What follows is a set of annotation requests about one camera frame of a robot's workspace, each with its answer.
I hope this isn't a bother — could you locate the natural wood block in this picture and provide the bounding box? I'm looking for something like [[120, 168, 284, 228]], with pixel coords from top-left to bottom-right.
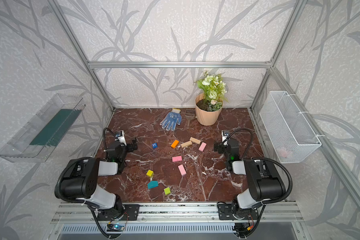
[[190, 137, 201, 145], [181, 141, 192, 148]]

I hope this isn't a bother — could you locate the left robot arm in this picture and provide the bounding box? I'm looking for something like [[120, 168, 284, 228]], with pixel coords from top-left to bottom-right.
[[55, 128, 138, 215]]

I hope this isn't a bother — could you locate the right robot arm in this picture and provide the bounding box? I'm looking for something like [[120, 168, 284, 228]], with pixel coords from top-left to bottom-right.
[[214, 128, 293, 212]]

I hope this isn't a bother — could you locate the yellow cube block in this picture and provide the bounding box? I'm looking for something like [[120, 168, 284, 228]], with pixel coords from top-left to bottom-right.
[[147, 170, 154, 178]]

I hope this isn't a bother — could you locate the teal block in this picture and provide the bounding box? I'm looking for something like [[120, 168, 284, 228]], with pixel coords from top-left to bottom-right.
[[147, 181, 159, 189]]

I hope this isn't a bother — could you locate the pink long block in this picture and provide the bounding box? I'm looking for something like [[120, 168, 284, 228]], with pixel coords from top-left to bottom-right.
[[178, 165, 187, 176]]

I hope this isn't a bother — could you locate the orange wood block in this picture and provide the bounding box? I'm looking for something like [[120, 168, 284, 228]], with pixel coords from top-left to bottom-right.
[[171, 140, 180, 149]]

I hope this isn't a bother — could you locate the green cube block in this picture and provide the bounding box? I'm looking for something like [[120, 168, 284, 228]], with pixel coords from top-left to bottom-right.
[[164, 187, 171, 195]]

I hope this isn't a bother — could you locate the flower pot with plant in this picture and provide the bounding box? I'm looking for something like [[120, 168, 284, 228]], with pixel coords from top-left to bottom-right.
[[195, 71, 228, 126]]

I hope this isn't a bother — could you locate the pink object in basket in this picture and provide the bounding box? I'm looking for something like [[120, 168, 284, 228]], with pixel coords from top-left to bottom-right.
[[277, 147, 292, 158]]

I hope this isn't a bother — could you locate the brown slotted plastic scoop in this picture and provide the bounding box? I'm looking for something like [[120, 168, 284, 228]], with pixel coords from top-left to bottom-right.
[[185, 109, 196, 120]]

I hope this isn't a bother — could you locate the blue dotted work glove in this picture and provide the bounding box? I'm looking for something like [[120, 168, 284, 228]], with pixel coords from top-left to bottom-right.
[[160, 108, 182, 131]]

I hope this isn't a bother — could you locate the green circuit board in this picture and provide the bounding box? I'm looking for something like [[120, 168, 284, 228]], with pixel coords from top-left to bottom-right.
[[107, 223, 125, 232]]

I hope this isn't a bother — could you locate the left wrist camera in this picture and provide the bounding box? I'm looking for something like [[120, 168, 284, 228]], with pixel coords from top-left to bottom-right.
[[115, 131, 127, 145]]

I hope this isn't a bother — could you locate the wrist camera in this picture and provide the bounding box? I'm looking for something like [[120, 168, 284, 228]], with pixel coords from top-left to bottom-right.
[[222, 130, 230, 142], [115, 131, 127, 145]]

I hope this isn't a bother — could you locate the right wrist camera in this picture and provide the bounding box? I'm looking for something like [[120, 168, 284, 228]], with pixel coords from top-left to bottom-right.
[[222, 130, 230, 142]]

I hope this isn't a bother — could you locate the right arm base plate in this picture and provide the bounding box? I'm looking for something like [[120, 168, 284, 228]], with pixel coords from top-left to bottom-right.
[[217, 202, 259, 220]]

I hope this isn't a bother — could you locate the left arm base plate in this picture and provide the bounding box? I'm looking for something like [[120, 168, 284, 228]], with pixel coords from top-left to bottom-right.
[[97, 204, 140, 222]]

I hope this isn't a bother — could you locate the white wire mesh basket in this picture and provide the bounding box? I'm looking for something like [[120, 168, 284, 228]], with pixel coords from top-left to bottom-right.
[[260, 91, 322, 164]]

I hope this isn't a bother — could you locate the clear plastic wall shelf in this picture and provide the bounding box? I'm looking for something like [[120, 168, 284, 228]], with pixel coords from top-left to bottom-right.
[[0, 94, 86, 163]]

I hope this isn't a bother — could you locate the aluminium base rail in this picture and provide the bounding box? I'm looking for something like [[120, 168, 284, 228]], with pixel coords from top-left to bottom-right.
[[51, 202, 304, 224]]

